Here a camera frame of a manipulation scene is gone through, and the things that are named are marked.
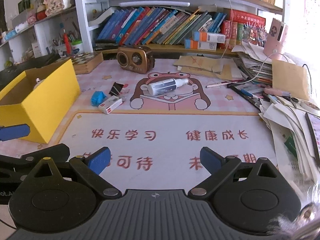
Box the white spray bottle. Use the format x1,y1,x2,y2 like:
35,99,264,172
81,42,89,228
148,79,189,96

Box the pink plush pig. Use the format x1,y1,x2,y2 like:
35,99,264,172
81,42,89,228
33,78,44,90

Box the yellow cardboard box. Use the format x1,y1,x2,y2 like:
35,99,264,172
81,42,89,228
1,60,81,144

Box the white red small box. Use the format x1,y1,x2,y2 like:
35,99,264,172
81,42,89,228
98,95,123,114

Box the black Yamaha keyboard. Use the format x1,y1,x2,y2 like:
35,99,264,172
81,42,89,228
0,54,67,90

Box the blue crumpled wrapper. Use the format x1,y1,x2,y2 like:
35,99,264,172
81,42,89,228
91,91,107,107

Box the pink cartoon desk mat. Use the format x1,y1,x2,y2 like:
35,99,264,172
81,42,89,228
1,61,277,191

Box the black binder clip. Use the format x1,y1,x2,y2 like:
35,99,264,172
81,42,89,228
109,82,124,96

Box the pink white pen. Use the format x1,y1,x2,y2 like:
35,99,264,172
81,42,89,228
206,82,232,88

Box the pile of papers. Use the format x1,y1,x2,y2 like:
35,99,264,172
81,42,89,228
232,42,319,182

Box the wooden chess board box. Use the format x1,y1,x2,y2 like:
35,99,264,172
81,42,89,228
71,52,104,75

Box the brown kraft paper sheets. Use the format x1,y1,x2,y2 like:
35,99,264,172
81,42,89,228
173,55,243,81

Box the red bottle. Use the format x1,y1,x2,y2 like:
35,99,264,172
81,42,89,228
63,30,72,56

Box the white green lid jar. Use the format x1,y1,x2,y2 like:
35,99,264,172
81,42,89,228
71,40,84,55

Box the brown envelope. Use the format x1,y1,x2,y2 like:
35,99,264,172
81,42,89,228
272,60,309,100

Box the black stapler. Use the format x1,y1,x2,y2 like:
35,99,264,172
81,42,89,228
94,39,119,51

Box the white bookshelf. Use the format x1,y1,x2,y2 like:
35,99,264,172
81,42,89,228
5,0,284,63

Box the brown retro radio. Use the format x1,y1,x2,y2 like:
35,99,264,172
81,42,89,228
117,45,155,74

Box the orange white carton lower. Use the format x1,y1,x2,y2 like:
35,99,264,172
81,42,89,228
184,39,217,51

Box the orange white carton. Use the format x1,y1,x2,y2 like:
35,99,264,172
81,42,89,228
184,39,217,51
192,31,226,43

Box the orange white carton upper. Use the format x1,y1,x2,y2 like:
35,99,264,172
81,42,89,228
192,31,226,43

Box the pink phone stand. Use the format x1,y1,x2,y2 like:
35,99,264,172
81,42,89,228
263,18,288,60

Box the red thick book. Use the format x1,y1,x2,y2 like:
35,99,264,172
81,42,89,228
223,8,266,27

